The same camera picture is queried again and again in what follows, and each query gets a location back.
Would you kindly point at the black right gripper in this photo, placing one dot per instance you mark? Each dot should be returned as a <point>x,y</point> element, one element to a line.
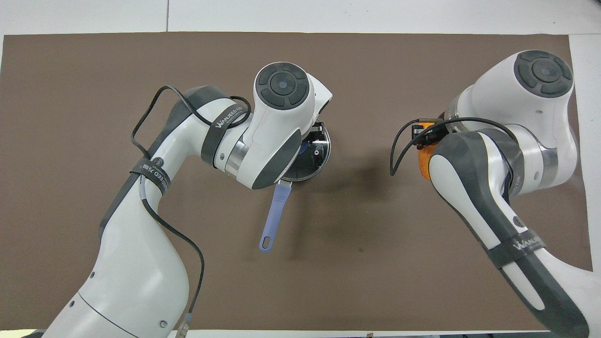
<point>429,135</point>

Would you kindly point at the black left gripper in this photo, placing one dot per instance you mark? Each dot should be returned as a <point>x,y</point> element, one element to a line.
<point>317,134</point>

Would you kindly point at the glass lid with blue knob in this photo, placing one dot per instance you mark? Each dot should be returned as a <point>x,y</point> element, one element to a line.
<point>314,162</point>

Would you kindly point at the orange corn cob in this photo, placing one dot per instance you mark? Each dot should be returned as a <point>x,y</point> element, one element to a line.
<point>424,164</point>

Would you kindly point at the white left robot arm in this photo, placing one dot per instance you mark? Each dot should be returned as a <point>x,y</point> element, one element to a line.
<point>136,263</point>

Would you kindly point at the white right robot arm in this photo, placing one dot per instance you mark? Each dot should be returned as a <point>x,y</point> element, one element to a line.
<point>497,197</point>

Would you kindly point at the brown table mat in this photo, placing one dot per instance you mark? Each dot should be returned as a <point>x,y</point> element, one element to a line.
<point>357,263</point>

